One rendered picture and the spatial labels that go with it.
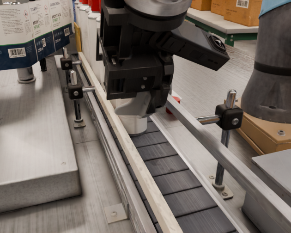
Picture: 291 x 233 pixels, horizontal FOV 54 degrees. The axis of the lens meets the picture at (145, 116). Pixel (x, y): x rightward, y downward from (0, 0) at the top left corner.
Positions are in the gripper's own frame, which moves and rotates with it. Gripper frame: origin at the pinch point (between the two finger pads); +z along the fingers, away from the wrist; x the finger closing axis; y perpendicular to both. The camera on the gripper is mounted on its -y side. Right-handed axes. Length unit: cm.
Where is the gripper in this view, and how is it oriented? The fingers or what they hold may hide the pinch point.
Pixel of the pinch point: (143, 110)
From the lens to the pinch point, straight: 45.8
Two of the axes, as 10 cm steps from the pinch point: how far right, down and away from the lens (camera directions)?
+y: -9.5, 1.4, -2.9
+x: 2.8, 8.1, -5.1
